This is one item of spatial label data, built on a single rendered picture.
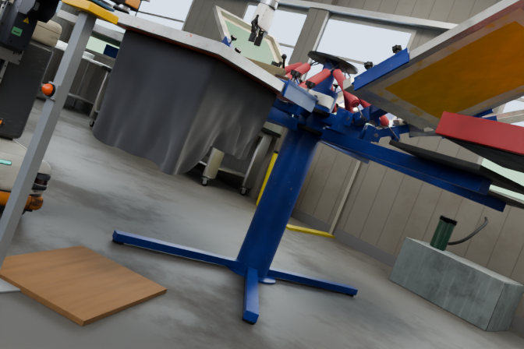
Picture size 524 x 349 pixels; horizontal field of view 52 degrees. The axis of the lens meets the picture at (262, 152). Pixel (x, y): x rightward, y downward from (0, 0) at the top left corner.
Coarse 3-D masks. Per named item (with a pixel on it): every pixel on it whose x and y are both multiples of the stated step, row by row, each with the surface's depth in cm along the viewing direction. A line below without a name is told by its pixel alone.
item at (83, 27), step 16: (64, 0) 169; (80, 0) 166; (80, 16) 171; (96, 16) 173; (112, 16) 173; (80, 32) 170; (80, 48) 172; (64, 64) 171; (64, 80) 171; (64, 96) 173; (48, 112) 171; (48, 128) 172; (32, 144) 172; (32, 160) 171; (32, 176) 174; (16, 192) 172; (16, 208) 173; (0, 224) 173; (16, 224) 175; (0, 240) 172; (0, 256) 174; (0, 288) 169; (16, 288) 174
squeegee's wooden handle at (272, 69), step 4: (252, 60) 231; (256, 60) 230; (256, 64) 230; (260, 64) 229; (264, 64) 228; (268, 64) 227; (264, 68) 227; (268, 68) 227; (272, 68) 226; (276, 68) 225; (280, 68) 224; (272, 72) 225; (276, 72) 224; (280, 72) 224; (284, 72) 224
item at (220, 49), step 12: (120, 12) 190; (132, 24) 187; (144, 24) 184; (156, 24) 182; (168, 36) 178; (180, 36) 176; (192, 36) 174; (204, 48) 171; (216, 48) 169; (228, 48) 171; (228, 60) 174; (240, 60) 179; (252, 72) 188; (264, 72) 194; (276, 84) 204
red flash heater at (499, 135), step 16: (448, 112) 200; (448, 128) 197; (464, 128) 192; (480, 128) 186; (496, 128) 181; (512, 128) 176; (464, 144) 199; (480, 144) 185; (496, 144) 179; (512, 144) 174; (496, 160) 210; (512, 160) 192
